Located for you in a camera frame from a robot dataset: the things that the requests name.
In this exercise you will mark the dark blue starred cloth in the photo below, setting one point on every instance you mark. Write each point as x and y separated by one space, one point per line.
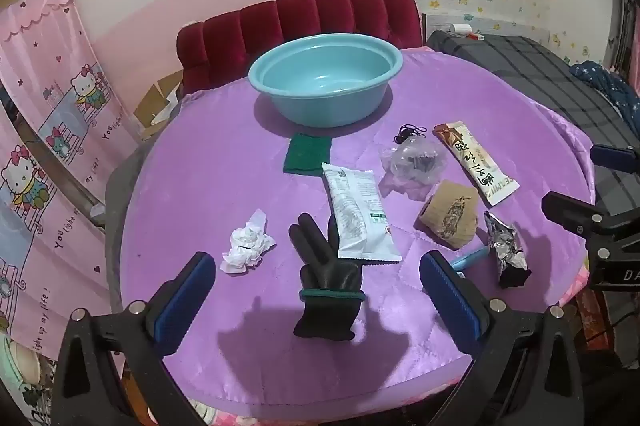
607 83

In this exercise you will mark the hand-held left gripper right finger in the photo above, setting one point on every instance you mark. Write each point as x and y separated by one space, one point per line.
445 293

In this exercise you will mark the grey under cloth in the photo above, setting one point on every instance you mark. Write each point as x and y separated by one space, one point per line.
116 206

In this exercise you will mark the clear plastic bag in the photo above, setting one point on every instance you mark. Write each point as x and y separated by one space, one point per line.
412 166

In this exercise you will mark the white snack packet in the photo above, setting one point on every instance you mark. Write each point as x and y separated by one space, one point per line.
357 211

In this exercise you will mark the green scouring pad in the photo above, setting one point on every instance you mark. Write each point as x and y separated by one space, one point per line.
306 154

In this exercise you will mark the pink cartoon curtain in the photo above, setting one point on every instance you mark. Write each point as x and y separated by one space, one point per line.
55 116

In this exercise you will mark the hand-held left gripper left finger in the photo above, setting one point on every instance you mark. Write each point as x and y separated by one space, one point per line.
192 291

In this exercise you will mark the small red white tube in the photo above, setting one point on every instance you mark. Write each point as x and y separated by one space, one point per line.
476 36

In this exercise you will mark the light blue plastic basin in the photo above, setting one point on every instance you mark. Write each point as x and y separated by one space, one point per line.
325 76

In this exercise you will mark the small white bottle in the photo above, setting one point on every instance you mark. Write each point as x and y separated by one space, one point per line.
459 28

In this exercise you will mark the grey plaid bed blanket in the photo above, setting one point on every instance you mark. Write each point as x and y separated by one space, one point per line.
540 71

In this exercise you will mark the brown sock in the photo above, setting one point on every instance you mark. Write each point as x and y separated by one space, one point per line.
450 213

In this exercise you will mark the brown long snack wrapper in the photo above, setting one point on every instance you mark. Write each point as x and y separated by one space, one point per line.
475 161

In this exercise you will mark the red tufted sofa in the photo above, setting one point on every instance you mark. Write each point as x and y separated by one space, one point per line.
300 21

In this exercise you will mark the silver foil wrapper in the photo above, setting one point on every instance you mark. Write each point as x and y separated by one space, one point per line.
506 251

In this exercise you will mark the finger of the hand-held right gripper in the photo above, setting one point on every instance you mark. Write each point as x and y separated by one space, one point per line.
565 208
615 157

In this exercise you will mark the white tissue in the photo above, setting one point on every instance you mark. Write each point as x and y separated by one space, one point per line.
247 246

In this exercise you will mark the black rubber glove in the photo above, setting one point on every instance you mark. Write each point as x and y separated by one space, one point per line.
327 271

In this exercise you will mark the cardboard box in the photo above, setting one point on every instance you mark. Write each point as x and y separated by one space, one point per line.
152 106

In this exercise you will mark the light blue cloth pouch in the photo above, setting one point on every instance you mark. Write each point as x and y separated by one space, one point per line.
470 257

